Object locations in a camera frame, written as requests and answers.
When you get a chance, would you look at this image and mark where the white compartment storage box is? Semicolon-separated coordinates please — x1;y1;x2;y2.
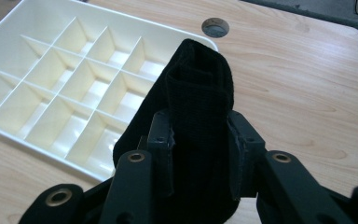
0;0;219;183

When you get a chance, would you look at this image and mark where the black sock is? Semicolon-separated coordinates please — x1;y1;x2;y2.
112;37;241;224

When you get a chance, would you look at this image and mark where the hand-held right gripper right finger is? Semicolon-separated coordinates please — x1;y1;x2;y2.
227;109;267;201

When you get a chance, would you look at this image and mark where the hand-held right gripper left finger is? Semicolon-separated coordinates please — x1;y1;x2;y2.
146;109;175;198

